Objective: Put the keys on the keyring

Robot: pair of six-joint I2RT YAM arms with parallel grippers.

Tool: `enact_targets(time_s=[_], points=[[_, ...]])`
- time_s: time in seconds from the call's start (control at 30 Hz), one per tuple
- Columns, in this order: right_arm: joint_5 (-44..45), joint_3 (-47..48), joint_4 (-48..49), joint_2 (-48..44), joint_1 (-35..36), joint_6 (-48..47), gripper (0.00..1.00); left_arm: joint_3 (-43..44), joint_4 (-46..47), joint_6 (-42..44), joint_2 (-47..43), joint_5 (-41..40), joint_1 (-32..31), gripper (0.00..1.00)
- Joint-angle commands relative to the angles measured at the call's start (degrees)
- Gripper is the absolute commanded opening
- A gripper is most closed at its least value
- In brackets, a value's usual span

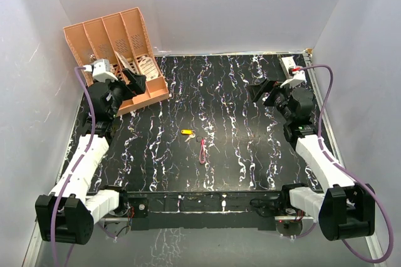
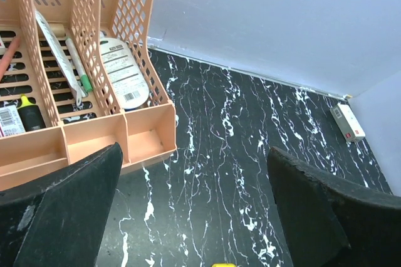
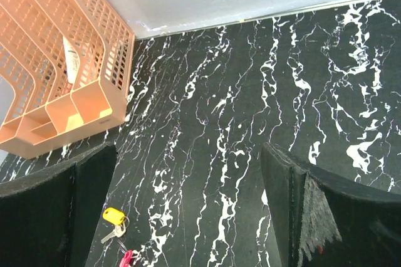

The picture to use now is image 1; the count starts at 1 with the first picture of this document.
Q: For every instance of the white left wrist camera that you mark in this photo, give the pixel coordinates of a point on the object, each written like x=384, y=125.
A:
x=101, y=70

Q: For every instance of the black front mounting rail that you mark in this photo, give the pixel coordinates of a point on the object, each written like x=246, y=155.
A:
x=198, y=210

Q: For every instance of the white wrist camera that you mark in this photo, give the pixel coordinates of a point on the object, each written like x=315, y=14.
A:
x=101, y=70
x=294, y=77

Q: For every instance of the orange plastic desk organizer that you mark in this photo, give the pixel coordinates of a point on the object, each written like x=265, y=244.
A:
x=123, y=33

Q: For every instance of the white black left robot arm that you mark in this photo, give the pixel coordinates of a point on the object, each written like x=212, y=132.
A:
x=66, y=215

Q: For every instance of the small white red box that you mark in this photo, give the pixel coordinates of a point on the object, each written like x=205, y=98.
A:
x=288, y=65

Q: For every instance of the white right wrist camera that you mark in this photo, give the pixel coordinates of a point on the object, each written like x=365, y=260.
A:
x=294, y=77

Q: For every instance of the yellow key tag with key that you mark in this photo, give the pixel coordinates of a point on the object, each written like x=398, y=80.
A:
x=190, y=134

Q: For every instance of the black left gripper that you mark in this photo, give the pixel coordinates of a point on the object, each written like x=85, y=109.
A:
x=137, y=86

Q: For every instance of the white card packet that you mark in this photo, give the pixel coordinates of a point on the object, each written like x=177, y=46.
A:
x=124, y=61

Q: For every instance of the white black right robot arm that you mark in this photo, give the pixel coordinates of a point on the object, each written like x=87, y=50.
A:
x=344, y=209

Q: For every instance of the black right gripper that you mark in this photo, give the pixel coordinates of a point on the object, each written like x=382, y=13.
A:
x=258, y=90

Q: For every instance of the keyring with pink strap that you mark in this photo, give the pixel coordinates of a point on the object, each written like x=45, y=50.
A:
x=202, y=153

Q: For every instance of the white label packet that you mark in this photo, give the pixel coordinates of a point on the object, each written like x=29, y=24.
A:
x=148, y=68

